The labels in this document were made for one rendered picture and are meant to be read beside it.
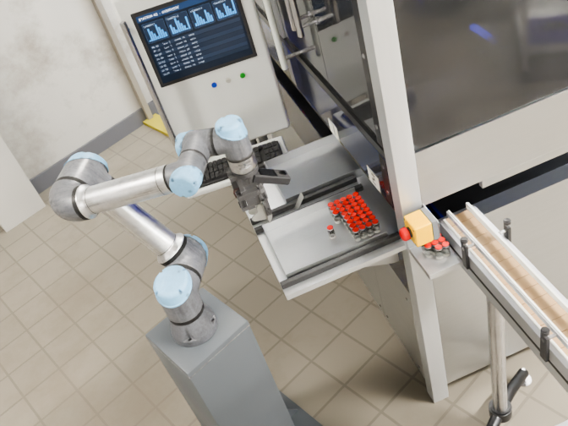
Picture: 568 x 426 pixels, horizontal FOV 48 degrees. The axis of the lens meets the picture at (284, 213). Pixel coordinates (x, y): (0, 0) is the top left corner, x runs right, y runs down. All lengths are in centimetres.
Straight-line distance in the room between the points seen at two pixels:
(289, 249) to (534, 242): 82
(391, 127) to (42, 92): 318
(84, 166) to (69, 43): 272
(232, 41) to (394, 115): 102
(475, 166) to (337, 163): 62
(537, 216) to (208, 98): 133
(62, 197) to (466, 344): 151
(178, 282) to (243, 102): 100
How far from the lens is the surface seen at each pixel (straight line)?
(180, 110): 264
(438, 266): 191
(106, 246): 391
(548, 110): 197
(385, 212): 210
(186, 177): 156
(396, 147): 173
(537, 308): 169
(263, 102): 267
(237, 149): 166
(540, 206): 218
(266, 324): 305
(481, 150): 189
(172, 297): 189
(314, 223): 212
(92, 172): 187
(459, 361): 253
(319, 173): 232
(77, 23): 455
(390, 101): 165
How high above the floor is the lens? 228
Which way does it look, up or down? 39 degrees down
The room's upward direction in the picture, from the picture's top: 18 degrees counter-clockwise
